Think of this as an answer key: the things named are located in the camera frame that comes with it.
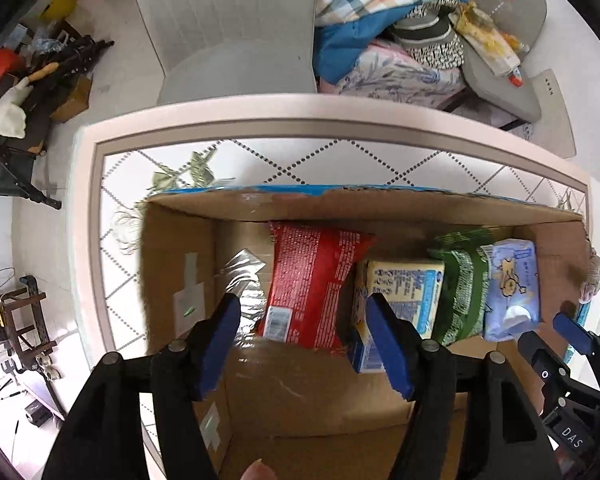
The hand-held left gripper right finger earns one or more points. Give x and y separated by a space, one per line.
387 352

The person's left hand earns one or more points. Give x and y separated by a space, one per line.
258 471

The blue cloth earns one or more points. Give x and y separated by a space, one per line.
340 45

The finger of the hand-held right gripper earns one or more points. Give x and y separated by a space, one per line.
572 332
542 365

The beige plush toy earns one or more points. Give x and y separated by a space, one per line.
594 280

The large cardboard box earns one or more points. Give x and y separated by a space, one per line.
305 395

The green snack packet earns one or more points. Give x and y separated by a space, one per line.
462 285

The pink-rimmed patterned table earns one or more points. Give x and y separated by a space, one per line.
300 110

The wooden rack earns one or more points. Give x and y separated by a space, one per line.
22 320

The red snack packet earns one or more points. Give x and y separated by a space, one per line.
310 280

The yellow plastic bag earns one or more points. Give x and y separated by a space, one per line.
485 35

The pink floral bedding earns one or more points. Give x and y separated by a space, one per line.
395 76

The white floor mat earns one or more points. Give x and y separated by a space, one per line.
555 120

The black and white patterned cloth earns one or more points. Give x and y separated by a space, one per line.
432 54

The white padded chair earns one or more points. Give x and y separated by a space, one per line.
220 20

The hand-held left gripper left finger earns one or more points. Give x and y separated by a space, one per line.
219 347

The small cardboard box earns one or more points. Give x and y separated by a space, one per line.
72 100

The yellow box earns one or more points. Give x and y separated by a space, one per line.
59 5

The black folding stand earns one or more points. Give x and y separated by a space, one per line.
10 175

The light blue wipes packet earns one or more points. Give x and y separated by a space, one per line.
512 280

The black tripod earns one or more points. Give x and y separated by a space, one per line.
75 57

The clear plastic bottle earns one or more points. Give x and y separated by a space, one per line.
500 6

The yellow blue carton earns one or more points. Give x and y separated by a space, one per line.
410 290

